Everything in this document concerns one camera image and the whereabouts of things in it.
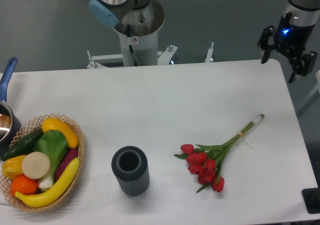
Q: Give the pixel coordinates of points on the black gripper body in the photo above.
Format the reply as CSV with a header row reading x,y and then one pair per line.
x,y
292,33

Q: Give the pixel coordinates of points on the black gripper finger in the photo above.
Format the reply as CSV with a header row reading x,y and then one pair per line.
x,y
301,64
263,43

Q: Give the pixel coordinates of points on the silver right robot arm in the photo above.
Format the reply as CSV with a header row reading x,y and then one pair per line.
x,y
302,5

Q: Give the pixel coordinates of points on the black device at table edge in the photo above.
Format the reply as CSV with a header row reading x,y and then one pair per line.
x,y
311,197

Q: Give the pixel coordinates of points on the red tulip bouquet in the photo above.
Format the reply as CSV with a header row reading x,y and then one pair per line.
x,y
206,161

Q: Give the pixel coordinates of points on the dark grey ribbed vase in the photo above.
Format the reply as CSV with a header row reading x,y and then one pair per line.
x,y
131,169

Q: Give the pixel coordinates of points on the purple eggplant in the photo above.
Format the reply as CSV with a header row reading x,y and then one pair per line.
x,y
69,156

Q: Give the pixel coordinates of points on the green bok choy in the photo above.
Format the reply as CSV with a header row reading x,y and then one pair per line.
x,y
52,143

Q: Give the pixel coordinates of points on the dark green cucumber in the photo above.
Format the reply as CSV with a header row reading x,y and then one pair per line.
x,y
23,146

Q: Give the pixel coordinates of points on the beige round disc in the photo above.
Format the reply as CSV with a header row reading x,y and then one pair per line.
x,y
36,165

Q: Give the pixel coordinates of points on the orange fruit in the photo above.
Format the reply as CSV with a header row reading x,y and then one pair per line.
x,y
23,185

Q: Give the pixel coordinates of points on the yellow banana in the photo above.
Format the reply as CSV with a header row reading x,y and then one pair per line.
x,y
56,191

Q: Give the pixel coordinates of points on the yellow bell pepper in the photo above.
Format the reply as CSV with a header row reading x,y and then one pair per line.
x,y
12,167

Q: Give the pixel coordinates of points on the white metal base frame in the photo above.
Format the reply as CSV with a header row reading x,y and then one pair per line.
x,y
163,57

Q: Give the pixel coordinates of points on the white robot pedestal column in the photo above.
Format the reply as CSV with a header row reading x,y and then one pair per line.
x,y
139,50

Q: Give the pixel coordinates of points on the blue handled saucepan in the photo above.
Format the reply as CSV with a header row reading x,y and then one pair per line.
x,y
9,123

